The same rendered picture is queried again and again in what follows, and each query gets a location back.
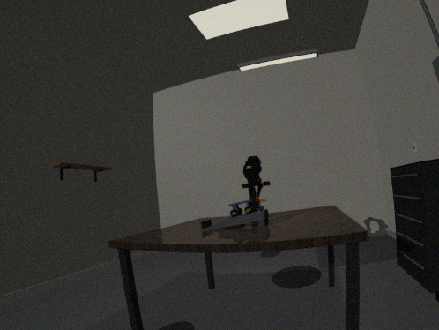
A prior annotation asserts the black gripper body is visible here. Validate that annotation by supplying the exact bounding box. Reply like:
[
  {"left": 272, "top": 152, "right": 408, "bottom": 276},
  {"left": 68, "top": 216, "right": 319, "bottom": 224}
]
[{"left": 242, "top": 174, "right": 271, "bottom": 188}]

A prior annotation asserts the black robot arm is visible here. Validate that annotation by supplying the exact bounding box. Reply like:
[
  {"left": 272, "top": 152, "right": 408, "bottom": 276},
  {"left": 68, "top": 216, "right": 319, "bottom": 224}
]
[{"left": 243, "top": 156, "right": 261, "bottom": 206}]

